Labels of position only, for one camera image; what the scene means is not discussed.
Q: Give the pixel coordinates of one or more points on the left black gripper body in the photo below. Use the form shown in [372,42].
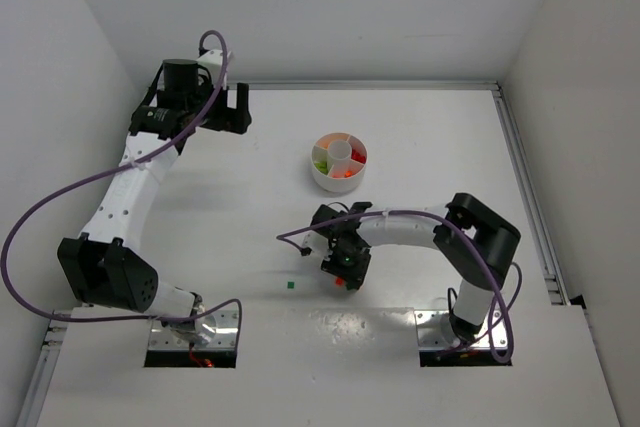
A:
[228,108]

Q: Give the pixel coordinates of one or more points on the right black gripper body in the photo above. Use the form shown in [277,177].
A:
[345,273]

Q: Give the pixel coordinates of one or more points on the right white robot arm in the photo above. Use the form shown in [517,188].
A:
[478,243]

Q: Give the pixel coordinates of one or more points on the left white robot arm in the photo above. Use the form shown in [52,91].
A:
[103,264]

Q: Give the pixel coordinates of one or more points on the white divided round container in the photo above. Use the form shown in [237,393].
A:
[338,162]

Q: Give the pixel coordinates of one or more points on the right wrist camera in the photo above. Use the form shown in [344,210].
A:
[314,244]

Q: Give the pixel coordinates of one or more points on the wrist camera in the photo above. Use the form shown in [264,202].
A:
[211,63]
[314,244]

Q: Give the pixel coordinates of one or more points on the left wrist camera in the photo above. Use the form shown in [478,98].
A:
[211,63]

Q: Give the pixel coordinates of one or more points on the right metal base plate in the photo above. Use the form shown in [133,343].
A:
[434,332]

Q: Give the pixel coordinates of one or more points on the metal base plate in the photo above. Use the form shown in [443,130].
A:
[434,332]
[214,332]

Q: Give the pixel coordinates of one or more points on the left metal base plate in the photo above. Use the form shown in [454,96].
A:
[214,332]

